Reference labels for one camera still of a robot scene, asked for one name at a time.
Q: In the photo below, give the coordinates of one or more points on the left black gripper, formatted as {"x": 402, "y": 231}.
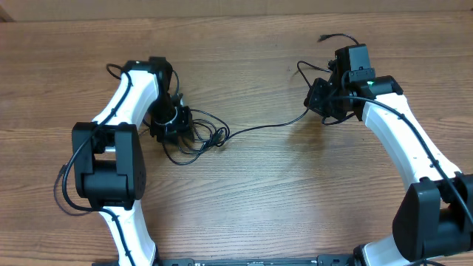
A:
{"x": 182, "y": 127}

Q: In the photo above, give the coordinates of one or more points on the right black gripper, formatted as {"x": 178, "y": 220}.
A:
{"x": 319, "y": 97}

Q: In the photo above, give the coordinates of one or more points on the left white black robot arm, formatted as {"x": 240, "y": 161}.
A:
{"x": 106, "y": 172}

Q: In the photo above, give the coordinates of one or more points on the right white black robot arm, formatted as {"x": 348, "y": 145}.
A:
{"x": 434, "y": 218}

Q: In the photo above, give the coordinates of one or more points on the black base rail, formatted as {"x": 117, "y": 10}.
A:
{"x": 321, "y": 260}

